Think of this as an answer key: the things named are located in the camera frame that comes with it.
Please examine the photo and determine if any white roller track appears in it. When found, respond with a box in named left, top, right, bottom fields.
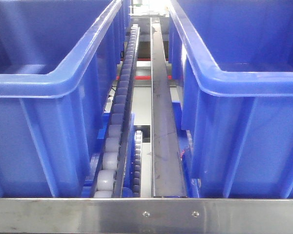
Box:
left=83, top=24, right=140, bottom=198

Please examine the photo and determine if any blue bin upper left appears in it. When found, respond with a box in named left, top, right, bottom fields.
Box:
left=0, top=0, right=130, bottom=198

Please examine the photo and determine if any blue bin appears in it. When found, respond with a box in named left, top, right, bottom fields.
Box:
left=0, top=0, right=130, bottom=198
left=168, top=0, right=293, bottom=198

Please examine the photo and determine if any blue bin upper middle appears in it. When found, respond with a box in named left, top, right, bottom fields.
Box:
left=168, top=0, right=293, bottom=198

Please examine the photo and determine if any steel rack left unit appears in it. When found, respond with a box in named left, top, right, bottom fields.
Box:
left=0, top=198, right=293, bottom=234

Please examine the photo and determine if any steel divider rail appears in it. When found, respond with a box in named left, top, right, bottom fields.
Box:
left=150, top=18, right=187, bottom=197

